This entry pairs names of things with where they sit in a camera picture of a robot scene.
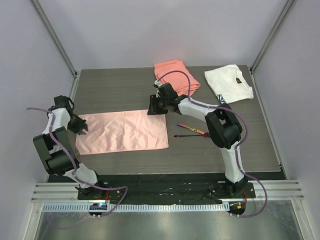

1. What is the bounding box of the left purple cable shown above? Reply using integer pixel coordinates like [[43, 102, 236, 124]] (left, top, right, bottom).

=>
[[26, 106, 129, 218]]

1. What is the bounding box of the folded coral cloth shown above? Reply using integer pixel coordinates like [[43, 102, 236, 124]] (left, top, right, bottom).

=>
[[154, 60, 201, 96]]

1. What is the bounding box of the left aluminium frame post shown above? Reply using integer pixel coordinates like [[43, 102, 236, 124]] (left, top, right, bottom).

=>
[[29, 0, 77, 78]]

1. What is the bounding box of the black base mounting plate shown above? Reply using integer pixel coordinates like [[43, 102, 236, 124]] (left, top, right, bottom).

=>
[[48, 172, 256, 205]]

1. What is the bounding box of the pink satin napkin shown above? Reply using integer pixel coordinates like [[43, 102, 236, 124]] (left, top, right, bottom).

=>
[[75, 110, 169, 155]]

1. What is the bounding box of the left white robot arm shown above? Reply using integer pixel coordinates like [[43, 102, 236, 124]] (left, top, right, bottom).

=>
[[33, 95, 107, 200]]

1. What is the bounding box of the aluminium frame post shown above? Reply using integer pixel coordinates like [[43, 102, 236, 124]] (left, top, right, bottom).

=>
[[29, 0, 77, 78], [249, 0, 297, 74]]

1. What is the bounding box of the white slotted cable duct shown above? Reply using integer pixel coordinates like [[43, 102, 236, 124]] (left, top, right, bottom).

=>
[[42, 202, 230, 213]]

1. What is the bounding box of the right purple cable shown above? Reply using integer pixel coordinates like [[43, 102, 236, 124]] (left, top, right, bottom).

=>
[[156, 70, 268, 217]]

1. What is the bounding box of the right aluminium frame post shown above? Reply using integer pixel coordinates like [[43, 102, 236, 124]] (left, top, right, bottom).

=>
[[249, 0, 297, 74]]

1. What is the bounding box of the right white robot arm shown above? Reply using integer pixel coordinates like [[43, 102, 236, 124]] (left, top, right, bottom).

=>
[[147, 83, 248, 198]]

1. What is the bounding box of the purple cable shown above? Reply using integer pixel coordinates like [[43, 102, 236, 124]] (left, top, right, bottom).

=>
[[26, 106, 129, 218], [156, 70, 268, 217]]

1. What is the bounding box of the folded white shirt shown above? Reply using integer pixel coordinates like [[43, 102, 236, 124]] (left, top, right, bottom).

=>
[[204, 64, 254, 104]]

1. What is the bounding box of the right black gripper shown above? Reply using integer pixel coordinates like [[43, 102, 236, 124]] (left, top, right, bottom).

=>
[[147, 95, 169, 116]]

